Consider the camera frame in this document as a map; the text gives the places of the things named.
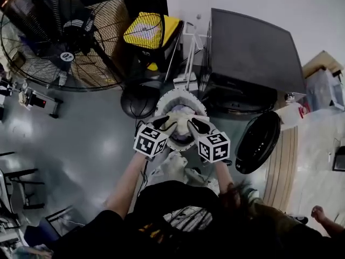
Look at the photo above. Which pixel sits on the black framed panel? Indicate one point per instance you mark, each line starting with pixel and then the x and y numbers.
pixel 339 159

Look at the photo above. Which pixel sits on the black washing machine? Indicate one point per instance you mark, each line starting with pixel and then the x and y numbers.
pixel 248 53

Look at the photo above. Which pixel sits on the person's light patterned trousers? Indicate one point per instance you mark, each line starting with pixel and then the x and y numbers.
pixel 175 169

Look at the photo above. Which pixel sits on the person's left forearm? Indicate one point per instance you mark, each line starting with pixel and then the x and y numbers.
pixel 126 182

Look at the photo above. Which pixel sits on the white and red cloth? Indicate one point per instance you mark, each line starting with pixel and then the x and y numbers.
pixel 183 108

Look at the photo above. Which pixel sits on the person's right forearm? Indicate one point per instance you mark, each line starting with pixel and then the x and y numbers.
pixel 223 179

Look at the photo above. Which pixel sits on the brown cardboard box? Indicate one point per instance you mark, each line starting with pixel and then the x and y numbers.
pixel 89 71

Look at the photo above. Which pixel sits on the yellow-lidded black bin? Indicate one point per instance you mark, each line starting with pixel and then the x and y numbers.
pixel 143 31

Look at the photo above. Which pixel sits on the black pedestal fan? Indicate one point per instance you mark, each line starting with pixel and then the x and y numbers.
pixel 67 55

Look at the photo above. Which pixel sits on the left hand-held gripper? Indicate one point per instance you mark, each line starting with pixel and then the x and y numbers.
pixel 148 142

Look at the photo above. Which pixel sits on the silver portable heater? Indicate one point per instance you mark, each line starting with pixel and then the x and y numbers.
pixel 37 101

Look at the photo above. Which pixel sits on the flat cardboard sheet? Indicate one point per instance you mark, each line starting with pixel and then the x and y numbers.
pixel 320 62

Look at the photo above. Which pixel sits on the white folding rack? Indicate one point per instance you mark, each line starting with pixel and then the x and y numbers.
pixel 192 50

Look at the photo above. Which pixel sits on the blue chair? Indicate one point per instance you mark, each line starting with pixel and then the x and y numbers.
pixel 40 231

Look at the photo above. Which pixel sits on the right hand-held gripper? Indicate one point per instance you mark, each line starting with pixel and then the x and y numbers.
pixel 214 147

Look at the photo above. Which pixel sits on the white laundry basket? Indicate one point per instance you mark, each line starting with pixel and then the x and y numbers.
pixel 164 101

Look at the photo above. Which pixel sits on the plastic-wrapped bundle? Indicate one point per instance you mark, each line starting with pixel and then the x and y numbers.
pixel 323 90

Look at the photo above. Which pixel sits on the person's black printed shirt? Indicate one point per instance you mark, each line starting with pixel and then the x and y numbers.
pixel 175 198

